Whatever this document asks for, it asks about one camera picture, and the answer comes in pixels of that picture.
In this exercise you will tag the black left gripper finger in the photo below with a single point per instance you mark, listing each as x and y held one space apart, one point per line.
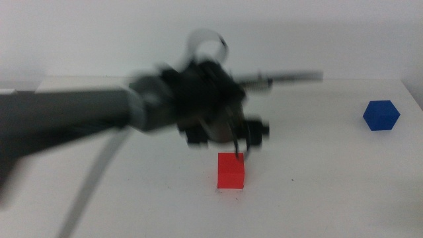
235 139
248 139

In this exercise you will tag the red cube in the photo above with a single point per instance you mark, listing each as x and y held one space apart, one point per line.
230 172

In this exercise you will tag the blue cube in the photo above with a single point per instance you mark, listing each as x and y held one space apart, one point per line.
381 115

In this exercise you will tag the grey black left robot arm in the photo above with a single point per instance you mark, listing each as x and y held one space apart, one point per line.
66 109

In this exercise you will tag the white side furniture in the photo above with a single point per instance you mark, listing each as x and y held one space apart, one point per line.
6 91

